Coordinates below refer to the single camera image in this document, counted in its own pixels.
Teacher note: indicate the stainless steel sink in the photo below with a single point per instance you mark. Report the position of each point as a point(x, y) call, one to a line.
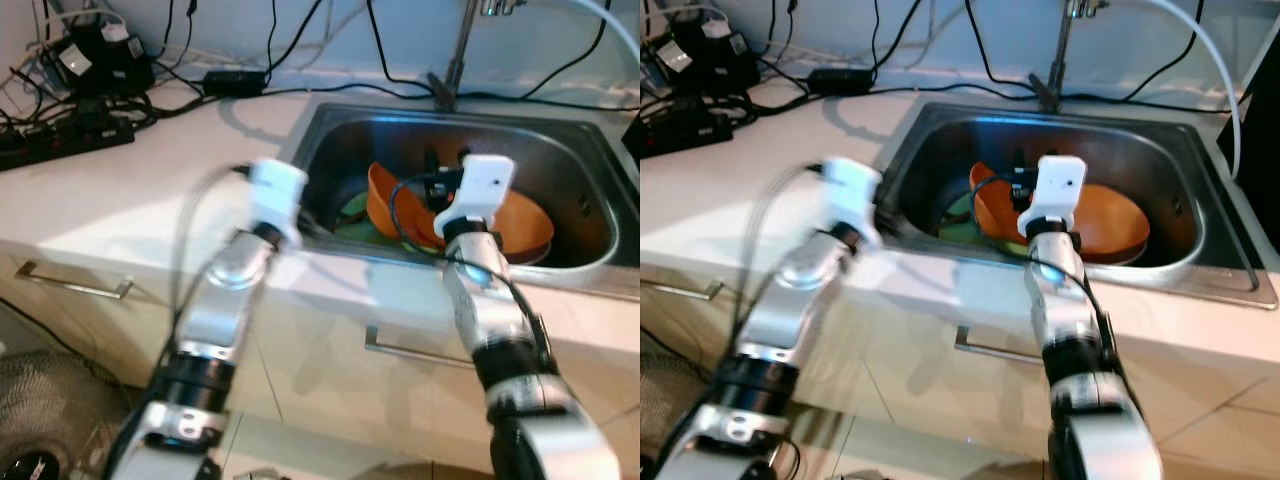
point(1160, 150)
point(560, 150)

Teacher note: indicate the metal sink faucet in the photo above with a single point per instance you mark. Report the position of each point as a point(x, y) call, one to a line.
point(1047, 92)
point(441, 90)

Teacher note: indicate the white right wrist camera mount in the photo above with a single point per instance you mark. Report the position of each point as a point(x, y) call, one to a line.
point(480, 190)
point(1058, 190)

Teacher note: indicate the green plate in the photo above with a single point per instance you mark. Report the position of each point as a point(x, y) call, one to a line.
point(352, 218)
point(958, 215)

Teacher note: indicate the black charger box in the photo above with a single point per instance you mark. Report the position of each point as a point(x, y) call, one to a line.
point(105, 65)
point(710, 60)

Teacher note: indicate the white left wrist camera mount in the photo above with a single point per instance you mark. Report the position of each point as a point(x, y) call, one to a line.
point(852, 195)
point(275, 195)

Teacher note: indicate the cream cabinet drawer front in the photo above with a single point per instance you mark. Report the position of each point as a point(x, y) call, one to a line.
point(90, 340)
point(980, 400)
point(400, 400)
point(680, 330)

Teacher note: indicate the orange plastic plate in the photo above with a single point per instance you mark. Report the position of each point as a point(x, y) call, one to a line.
point(380, 205)
point(985, 200)

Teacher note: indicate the black power strip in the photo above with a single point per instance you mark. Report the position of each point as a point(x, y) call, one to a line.
point(60, 145)
point(690, 130)

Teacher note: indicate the white plug adapter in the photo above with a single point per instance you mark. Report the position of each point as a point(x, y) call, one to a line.
point(114, 32)
point(714, 28)

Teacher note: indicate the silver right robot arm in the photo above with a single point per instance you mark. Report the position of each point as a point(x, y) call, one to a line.
point(1065, 310)
point(495, 320)

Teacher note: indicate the black appliance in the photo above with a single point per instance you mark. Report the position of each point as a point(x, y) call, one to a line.
point(1255, 170)

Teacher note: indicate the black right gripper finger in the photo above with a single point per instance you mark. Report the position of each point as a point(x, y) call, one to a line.
point(1016, 162)
point(434, 162)

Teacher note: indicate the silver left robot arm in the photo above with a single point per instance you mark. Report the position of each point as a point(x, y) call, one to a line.
point(215, 310)
point(790, 300)

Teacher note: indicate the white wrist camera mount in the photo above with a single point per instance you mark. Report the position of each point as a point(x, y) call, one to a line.
point(480, 190)
point(852, 195)
point(275, 195)
point(1058, 190)

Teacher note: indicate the grey floor fan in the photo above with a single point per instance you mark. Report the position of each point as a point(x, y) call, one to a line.
point(670, 400)
point(50, 410)

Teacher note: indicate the orange plastic bowl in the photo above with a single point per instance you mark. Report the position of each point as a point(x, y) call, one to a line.
point(1120, 215)
point(525, 220)

